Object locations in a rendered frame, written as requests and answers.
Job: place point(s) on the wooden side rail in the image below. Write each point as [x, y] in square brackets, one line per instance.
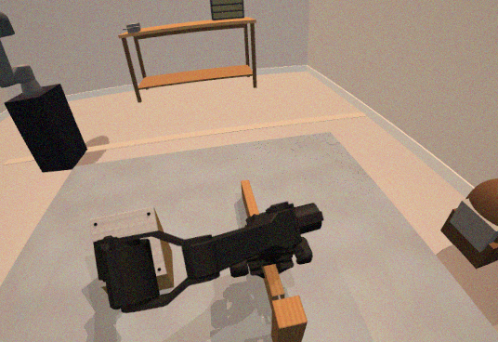
[272, 279]

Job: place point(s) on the wooden post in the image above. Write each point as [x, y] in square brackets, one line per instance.
[289, 320]

